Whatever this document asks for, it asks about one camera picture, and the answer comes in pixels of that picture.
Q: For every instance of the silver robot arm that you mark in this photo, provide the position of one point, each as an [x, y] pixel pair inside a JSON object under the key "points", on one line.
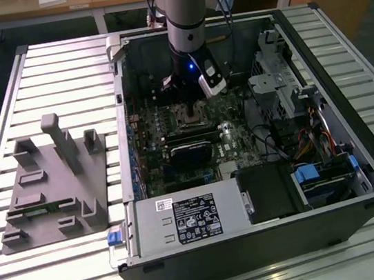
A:
{"points": [[182, 8]]}

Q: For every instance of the CPU socket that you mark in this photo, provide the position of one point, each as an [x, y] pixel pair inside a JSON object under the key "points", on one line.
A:
{"points": [[181, 126]]}

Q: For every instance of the graphics card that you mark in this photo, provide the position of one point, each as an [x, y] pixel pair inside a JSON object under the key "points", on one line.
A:
{"points": [[190, 153]]}

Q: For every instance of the green motherboard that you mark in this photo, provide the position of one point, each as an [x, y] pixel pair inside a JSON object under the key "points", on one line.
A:
{"points": [[236, 140]]}

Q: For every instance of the metal drive cage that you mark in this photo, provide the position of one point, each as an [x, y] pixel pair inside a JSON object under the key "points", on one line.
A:
{"points": [[269, 81]]}

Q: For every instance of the silver chipset heatsink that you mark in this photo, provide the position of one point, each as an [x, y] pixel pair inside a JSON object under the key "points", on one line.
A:
{"points": [[229, 169]]}

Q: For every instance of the white barcode sticker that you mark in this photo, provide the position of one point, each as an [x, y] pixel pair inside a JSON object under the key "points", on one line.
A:
{"points": [[163, 204]]}

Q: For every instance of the black power supply label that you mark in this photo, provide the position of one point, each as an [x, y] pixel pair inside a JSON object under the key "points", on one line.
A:
{"points": [[198, 218]]}

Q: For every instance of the blue disk carrier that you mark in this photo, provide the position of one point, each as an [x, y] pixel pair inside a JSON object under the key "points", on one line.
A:
{"points": [[306, 173]]}

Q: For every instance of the gray power supply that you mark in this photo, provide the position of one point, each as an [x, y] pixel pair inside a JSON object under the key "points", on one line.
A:
{"points": [[150, 228]]}

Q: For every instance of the gray parts rack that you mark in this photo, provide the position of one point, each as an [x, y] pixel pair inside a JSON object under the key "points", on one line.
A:
{"points": [[57, 186]]}

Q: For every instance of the blue case latch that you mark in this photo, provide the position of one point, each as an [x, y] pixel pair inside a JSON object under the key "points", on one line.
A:
{"points": [[114, 237]]}

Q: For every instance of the black PC case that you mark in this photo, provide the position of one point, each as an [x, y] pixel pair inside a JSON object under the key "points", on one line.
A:
{"points": [[258, 252]]}

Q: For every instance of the blue disk bay latch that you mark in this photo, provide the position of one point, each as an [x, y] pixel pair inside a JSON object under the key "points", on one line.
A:
{"points": [[353, 165]]}

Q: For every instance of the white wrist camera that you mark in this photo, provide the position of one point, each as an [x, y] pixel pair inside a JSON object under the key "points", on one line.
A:
{"points": [[213, 80]]}

